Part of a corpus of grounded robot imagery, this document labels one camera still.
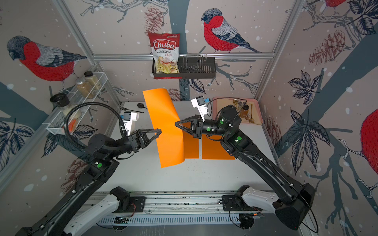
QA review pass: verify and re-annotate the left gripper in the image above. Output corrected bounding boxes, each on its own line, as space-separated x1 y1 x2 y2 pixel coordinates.
107 129 160 160

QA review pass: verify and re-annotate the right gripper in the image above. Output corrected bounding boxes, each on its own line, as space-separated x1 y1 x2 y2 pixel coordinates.
176 115 231 142

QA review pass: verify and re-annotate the orange paper sheet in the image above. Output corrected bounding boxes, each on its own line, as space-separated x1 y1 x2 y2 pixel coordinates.
143 88 184 168
183 131 199 159
201 135 235 160

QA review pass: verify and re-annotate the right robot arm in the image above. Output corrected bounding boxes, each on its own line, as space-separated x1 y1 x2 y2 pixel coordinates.
175 105 315 230

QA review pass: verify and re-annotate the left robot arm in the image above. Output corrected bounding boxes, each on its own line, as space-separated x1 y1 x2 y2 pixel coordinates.
17 129 161 236

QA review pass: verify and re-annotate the pink tray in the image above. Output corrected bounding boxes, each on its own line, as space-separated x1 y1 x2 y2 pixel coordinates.
212 96 263 126

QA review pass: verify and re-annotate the black spoon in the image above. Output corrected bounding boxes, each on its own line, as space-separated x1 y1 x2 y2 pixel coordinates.
137 103 147 109

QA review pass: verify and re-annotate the black fork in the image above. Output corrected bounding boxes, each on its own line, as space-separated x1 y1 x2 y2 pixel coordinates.
120 107 144 114

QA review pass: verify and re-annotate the small amber bottle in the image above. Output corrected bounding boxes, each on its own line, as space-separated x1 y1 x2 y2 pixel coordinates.
240 105 250 118

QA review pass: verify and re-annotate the red cassava chips bag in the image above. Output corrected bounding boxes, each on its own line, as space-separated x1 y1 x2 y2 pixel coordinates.
148 32 180 77

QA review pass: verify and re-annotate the brown spice jar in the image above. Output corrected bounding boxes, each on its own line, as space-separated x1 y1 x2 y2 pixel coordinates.
75 78 95 99

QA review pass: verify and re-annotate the small red packet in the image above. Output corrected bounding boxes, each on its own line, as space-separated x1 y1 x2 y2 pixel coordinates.
68 119 78 133

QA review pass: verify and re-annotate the tan spice jar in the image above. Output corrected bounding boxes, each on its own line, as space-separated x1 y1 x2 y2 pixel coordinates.
84 71 102 90

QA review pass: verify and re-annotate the black lid rice jar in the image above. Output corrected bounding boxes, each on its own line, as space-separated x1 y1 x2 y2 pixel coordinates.
50 93 76 117

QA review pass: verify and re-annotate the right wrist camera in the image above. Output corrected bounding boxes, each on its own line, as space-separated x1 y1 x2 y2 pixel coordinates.
191 96 210 122

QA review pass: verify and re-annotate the black wire wall basket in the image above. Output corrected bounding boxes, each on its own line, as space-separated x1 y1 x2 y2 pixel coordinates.
152 56 216 79

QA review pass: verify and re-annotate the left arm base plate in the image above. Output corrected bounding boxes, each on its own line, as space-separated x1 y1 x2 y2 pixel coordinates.
119 196 147 213

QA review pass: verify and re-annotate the clear acrylic wall shelf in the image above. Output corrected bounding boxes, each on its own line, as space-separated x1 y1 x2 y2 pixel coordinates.
44 72 108 135

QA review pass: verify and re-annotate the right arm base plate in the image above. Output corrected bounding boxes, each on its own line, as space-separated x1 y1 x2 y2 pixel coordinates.
220 195 262 211

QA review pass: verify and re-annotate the left black corrugated cable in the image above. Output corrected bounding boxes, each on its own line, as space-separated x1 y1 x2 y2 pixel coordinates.
63 102 128 148

